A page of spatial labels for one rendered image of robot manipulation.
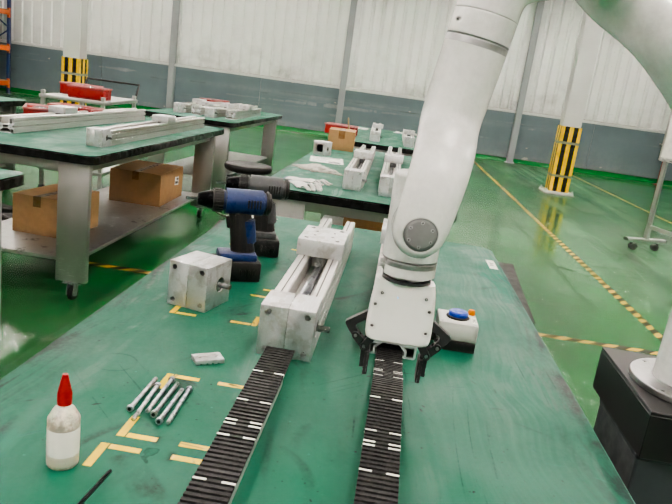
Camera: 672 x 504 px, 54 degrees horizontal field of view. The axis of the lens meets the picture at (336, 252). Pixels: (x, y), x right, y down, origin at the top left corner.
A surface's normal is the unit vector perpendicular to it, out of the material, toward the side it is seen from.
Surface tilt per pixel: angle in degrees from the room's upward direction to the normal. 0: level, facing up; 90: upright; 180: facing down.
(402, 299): 88
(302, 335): 90
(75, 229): 90
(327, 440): 0
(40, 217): 90
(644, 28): 81
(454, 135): 44
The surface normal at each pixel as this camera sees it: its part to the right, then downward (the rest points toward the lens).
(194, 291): -0.34, 0.19
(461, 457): 0.13, -0.96
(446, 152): 0.13, -0.44
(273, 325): -0.11, 0.23
